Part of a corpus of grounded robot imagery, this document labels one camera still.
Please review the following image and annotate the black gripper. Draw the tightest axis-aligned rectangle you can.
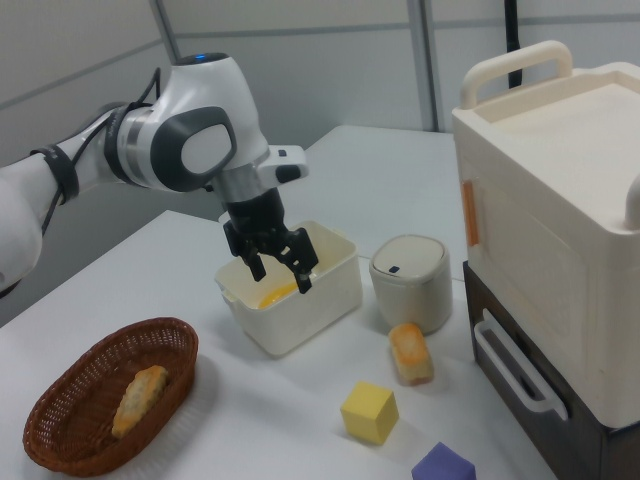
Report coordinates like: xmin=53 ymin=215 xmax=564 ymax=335
xmin=221 ymin=186 xmax=320 ymax=295

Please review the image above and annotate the cream open plastic container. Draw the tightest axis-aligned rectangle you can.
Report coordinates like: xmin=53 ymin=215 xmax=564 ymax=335
xmin=214 ymin=220 xmax=363 ymax=358

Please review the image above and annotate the yellow toy banana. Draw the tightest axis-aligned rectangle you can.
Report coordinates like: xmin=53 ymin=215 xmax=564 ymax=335
xmin=258 ymin=280 xmax=302 ymax=308

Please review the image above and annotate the small cream lidded bin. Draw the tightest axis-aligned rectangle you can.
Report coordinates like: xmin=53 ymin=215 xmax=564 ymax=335
xmin=368 ymin=234 xmax=454 ymax=337

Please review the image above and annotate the toy sponge cake slice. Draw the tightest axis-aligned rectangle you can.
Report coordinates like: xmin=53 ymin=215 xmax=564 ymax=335
xmin=389 ymin=322 xmax=435 ymax=388

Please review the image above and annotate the yellow foam cube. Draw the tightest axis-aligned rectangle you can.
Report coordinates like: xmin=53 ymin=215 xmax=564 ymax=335
xmin=340 ymin=381 xmax=401 ymax=446

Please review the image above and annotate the toy bread loaf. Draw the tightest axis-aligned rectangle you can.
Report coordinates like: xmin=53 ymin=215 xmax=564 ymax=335
xmin=111 ymin=365 xmax=170 ymax=440

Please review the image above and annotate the purple foam cube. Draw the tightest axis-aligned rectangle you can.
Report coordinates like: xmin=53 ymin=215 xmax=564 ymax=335
xmin=411 ymin=441 xmax=477 ymax=480

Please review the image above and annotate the brown wicker basket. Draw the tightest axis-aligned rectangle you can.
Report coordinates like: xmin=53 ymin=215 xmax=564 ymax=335
xmin=23 ymin=316 xmax=200 ymax=478

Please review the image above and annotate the black vertical pole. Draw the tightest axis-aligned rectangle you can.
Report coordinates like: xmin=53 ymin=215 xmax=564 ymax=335
xmin=501 ymin=0 xmax=524 ymax=89

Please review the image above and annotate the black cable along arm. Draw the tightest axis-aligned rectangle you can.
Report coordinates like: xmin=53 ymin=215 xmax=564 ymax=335
xmin=39 ymin=67 xmax=164 ymax=236

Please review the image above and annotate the cream toy cabinet with handles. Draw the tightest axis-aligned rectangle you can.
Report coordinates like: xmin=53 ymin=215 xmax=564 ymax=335
xmin=451 ymin=40 xmax=640 ymax=429

